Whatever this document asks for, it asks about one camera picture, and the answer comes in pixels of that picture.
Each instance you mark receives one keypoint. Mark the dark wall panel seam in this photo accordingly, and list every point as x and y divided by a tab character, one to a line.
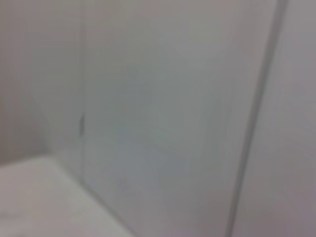
256	111

